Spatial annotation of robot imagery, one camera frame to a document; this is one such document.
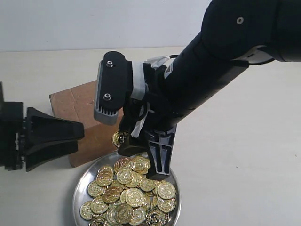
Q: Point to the gold coin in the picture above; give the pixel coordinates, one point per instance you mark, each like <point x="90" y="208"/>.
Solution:
<point x="134" y="197"/>
<point x="118" y="138"/>
<point x="125" y="176"/>
<point x="104" y="179"/>
<point x="124" y="163"/>
<point x="166" y="190"/>
<point x="85" y="210"/>

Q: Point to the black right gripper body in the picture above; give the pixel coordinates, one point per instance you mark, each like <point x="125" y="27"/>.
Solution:
<point x="146" y="108"/>

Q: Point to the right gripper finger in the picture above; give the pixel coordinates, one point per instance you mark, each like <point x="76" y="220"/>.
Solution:
<point x="159" y="149"/>
<point x="130" y="145"/>

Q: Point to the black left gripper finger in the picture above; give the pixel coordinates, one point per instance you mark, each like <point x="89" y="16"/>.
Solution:
<point x="37" y="156"/>
<point x="43" y="131"/>

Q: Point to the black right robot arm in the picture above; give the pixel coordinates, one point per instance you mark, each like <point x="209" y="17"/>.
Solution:
<point x="235" y="35"/>

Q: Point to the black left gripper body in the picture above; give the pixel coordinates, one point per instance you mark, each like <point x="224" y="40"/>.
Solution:
<point x="11" y="124"/>

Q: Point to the brown cardboard coin box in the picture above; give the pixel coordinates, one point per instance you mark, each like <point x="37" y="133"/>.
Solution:
<point x="77" y="104"/>

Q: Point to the round steel plate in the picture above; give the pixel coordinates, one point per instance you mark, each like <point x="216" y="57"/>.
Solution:
<point x="81" y="195"/>

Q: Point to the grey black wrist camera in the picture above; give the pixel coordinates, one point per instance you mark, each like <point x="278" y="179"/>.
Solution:
<point x="113" y="86"/>

